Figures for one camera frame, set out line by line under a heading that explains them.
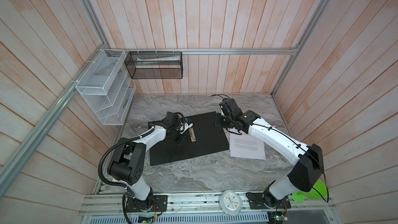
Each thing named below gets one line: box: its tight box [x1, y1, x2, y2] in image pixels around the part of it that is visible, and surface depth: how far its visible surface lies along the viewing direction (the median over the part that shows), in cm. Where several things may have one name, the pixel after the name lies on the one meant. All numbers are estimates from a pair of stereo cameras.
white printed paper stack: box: [229, 132, 266, 160], surface depth 93 cm
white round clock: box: [218, 189, 244, 217], surface depth 73 cm
